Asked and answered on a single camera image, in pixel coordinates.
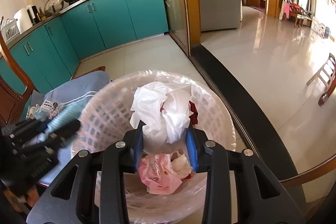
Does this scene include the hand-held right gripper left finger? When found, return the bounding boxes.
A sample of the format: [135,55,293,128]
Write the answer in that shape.
[26,120,147,224]

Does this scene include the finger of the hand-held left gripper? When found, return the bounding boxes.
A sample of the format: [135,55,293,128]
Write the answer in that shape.
[1,118,44,140]
[18,120,82,155]

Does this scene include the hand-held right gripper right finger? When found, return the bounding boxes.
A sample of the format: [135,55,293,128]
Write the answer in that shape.
[185,124,306,224]

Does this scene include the white paper wrapper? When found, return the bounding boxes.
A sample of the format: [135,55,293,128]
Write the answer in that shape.
[171,152,193,178]

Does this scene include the light blue packet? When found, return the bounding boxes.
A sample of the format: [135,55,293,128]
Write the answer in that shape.
[34,102,87,135]

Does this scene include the pink plastic bag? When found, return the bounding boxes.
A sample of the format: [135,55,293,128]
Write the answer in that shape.
[138,153,183,195]

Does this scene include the red paper packet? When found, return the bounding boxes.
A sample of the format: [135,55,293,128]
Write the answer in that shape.
[188,101,200,126]

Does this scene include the white plastic bag red print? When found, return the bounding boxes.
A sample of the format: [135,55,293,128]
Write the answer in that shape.
[130,81,193,155]

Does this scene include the white lined waste basket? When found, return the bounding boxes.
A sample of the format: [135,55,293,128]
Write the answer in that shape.
[70,70,237,224]

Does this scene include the carved wooden chair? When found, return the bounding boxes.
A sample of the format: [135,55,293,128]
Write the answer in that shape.
[0,32,37,127]

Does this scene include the blue striped table cloth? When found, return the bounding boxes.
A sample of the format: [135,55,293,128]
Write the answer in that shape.
[26,70,111,185]

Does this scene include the white dish rack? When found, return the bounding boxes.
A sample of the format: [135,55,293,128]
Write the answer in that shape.
[0,18,21,42]

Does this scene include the white countertop appliance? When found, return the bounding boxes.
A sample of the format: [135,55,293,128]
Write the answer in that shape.
[13,7,33,33]

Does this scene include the teal kitchen base cabinets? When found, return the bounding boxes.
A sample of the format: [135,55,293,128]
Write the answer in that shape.
[0,0,169,94]

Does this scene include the round steel lid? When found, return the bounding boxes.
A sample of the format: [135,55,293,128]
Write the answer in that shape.
[44,0,65,16]

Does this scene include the wooden framed glass door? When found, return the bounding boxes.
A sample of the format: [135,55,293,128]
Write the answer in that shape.
[152,0,201,56]

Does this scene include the wooden slatted chair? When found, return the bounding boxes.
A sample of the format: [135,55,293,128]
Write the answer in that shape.
[306,53,336,107]

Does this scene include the distant wooden chairs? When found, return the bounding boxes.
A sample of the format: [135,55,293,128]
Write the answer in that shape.
[280,0,314,28]

